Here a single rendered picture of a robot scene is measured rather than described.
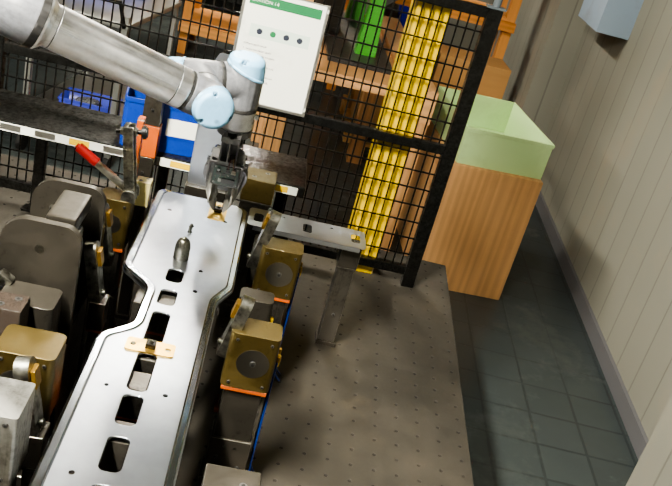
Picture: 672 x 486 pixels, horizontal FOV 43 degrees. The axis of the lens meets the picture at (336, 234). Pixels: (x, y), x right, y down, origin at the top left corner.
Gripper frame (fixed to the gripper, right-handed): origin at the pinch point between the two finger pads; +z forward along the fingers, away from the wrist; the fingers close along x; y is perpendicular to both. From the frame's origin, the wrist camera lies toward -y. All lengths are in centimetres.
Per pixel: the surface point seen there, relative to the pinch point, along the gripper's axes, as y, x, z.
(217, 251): 7.0, 1.8, 7.5
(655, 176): -185, 184, 44
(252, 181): -23.1, 6.0, 5.2
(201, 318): 34.6, 2.1, 4.7
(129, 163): 1.1, -20.1, -5.6
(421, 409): 10, 57, 37
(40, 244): 45, -26, -11
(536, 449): -71, 132, 116
